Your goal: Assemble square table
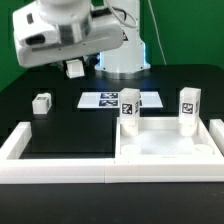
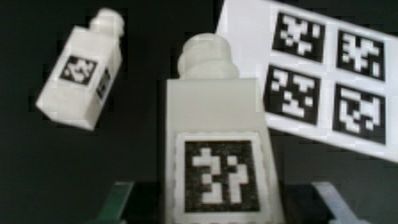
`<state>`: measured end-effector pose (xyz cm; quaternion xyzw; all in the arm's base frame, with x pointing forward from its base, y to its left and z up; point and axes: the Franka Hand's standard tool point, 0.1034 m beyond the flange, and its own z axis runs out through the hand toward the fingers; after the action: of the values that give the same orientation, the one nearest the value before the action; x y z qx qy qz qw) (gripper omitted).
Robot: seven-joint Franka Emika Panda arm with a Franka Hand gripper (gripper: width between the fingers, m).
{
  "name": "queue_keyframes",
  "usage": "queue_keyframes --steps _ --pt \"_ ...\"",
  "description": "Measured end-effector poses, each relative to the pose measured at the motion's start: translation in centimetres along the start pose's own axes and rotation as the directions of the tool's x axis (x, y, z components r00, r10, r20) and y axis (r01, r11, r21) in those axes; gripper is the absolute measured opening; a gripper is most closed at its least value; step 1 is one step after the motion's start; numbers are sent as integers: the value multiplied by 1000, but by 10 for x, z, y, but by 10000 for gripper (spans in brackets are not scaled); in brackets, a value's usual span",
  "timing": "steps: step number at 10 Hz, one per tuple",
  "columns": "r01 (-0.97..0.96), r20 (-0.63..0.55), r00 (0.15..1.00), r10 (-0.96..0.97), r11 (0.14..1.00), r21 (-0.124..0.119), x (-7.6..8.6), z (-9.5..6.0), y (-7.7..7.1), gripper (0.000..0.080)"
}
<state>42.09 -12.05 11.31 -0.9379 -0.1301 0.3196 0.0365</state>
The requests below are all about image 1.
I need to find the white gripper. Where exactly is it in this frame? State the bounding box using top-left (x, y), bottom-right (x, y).
top-left (13, 4), bottom-right (123, 68)

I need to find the white square tabletop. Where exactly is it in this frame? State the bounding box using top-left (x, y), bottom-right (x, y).
top-left (115, 117), bottom-right (223, 158)

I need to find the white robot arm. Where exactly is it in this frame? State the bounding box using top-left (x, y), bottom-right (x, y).
top-left (12, 0), bottom-right (147, 78)

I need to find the white marker tag plate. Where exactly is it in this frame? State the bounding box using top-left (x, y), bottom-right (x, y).
top-left (78, 92), bottom-right (163, 109)

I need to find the white U-shaped obstacle fence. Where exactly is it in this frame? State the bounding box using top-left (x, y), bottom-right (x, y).
top-left (0, 119), bottom-right (224, 184)

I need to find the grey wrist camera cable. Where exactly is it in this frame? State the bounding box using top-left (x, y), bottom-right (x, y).
top-left (104, 0), bottom-right (138, 29)

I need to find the thin white cable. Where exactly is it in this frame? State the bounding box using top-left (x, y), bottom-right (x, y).
top-left (143, 0), bottom-right (167, 66)

